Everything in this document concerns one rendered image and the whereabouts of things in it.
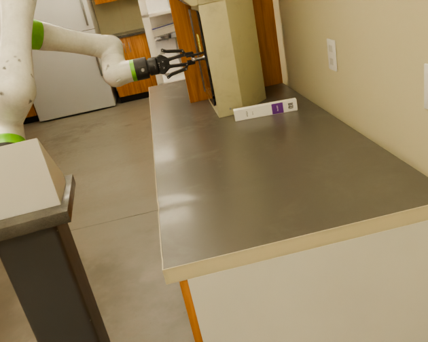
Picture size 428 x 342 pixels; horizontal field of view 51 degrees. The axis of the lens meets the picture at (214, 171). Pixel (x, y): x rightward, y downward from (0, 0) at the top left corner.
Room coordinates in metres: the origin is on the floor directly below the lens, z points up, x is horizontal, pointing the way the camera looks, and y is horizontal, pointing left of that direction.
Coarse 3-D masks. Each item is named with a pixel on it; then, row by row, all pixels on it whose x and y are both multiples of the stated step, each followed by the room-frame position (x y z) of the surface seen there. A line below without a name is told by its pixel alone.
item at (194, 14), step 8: (192, 16) 2.10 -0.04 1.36; (192, 24) 2.18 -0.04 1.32; (200, 24) 1.90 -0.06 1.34; (200, 32) 1.90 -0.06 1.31; (200, 40) 1.95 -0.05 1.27; (200, 64) 2.16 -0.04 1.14; (208, 64) 1.90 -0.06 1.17; (208, 72) 1.90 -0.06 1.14; (208, 80) 1.95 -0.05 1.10; (208, 88) 2.02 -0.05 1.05; (208, 96) 2.09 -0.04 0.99
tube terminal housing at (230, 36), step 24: (216, 0) 1.90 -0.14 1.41; (240, 0) 1.99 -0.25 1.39; (216, 24) 1.90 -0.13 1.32; (240, 24) 1.97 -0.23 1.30; (216, 48) 1.90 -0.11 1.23; (240, 48) 1.94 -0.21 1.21; (216, 72) 1.90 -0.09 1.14; (240, 72) 1.92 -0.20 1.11; (216, 96) 1.90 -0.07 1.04; (240, 96) 1.90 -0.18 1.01; (264, 96) 2.04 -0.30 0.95
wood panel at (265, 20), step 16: (176, 0) 2.26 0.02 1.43; (256, 0) 2.29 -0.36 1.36; (176, 16) 2.26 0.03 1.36; (256, 16) 2.29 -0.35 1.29; (272, 16) 2.29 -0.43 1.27; (176, 32) 2.26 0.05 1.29; (272, 32) 2.29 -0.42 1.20; (192, 48) 2.26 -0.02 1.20; (272, 48) 2.29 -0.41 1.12; (192, 64) 2.26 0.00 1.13; (272, 64) 2.29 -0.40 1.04; (192, 80) 2.26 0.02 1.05; (272, 80) 2.29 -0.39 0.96; (192, 96) 2.26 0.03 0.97
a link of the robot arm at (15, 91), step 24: (0, 0) 1.68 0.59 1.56; (24, 0) 1.67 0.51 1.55; (0, 24) 1.61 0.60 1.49; (24, 24) 1.60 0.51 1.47; (0, 48) 1.51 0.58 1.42; (24, 48) 1.52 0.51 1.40; (0, 72) 1.41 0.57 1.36; (24, 72) 1.43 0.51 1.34; (0, 96) 1.37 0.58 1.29; (24, 96) 1.38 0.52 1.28
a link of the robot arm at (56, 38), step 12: (48, 24) 1.89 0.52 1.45; (48, 36) 1.86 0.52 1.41; (60, 36) 1.89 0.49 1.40; (72, 36) 1.92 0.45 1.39; (84, 36) 1.96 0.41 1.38; (96, 36) 1.99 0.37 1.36; (108, 36) 2.03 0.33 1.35; (48, 48) 1.87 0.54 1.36; (60, 48) 1.90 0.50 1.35; (72, 48) 1.92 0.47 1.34; (84, 48) 1.94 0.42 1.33; (96, 48) 1.97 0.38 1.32; (108, 48) 1.99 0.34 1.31; (120, 48) 2.02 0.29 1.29
